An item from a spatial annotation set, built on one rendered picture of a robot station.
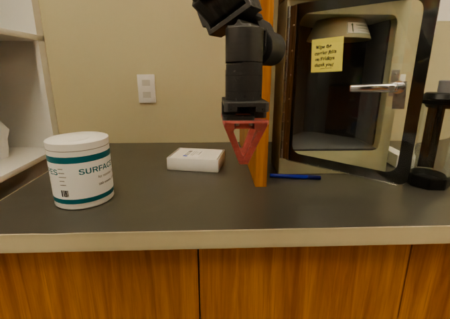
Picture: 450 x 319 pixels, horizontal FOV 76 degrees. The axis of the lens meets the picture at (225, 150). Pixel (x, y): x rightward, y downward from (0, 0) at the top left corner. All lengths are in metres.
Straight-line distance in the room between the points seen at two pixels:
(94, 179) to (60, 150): 0.09
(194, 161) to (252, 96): 0.46
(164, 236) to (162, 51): 0.83
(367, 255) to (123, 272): 0.51
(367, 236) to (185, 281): 0.38
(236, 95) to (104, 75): 0.92
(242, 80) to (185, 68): 0.81
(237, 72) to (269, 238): 0.32
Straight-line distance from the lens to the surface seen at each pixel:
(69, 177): 0.69
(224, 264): 0.65
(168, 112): 1.25
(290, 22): 0.80
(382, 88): 0.66
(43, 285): 0.77
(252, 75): 0.44
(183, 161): 0.87
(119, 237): 0.60
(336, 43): 0.75
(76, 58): 1.34
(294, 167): 0.87
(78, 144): 0.67
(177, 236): 0.58
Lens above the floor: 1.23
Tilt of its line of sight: 15 degrees down
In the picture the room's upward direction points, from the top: straight up
